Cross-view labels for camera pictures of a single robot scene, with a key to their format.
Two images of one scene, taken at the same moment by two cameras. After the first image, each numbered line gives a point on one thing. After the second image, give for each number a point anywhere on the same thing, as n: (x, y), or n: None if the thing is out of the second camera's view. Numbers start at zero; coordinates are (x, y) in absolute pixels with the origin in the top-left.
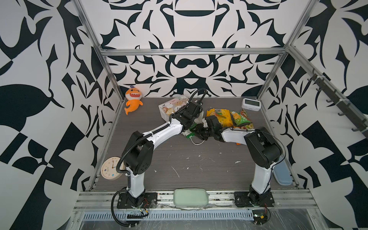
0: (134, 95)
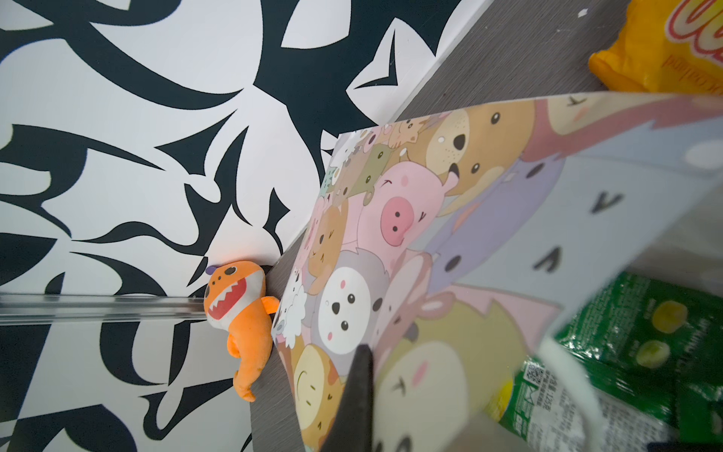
0: (233, 300)
